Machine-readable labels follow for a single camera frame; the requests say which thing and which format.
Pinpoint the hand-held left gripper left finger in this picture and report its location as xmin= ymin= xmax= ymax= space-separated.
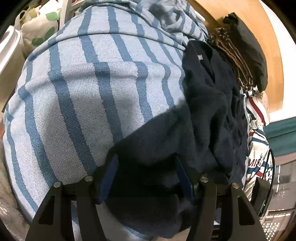
xmin=25 ymin=154 xmax=119 ymax=241

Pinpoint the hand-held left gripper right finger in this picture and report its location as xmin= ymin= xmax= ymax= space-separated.
xmin=177 ymin=155 xmax=266 ymax=241

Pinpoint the navy button cardigan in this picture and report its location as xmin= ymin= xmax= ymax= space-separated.
xmin=102 ymin=40 xmax=249 ymax=239

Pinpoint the striped star duvet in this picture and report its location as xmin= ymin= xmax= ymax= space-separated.
xmin=243 ymin=120 xmax=275 ymax=204

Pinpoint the teal curtain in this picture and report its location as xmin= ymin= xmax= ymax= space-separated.
xmin=264 ymin=116 xmax=296 ymax=158

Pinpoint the blue striped blanket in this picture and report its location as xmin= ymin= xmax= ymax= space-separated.
xmin=2 ymin=0 xmax=208 ymax=241

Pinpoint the black folded garment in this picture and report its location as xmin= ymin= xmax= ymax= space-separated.
xmin=223 ymin=13 xmax=269 ymax=92

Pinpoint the white plastic basket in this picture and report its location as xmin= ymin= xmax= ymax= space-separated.
xmin=0 ymin=30 xmax=22 ymax=77

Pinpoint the wooden headboard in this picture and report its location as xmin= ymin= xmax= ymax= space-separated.
xmin=187 ymin=0 xmax=285 ymax=121

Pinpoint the white leaf print bag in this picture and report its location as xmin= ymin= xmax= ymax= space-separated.
xmin=14 ymin=0 xmax=67 ymax=55

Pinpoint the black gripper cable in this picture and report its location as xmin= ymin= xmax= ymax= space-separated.
xmin=266 ymin=148 xmax=276 ymax=209

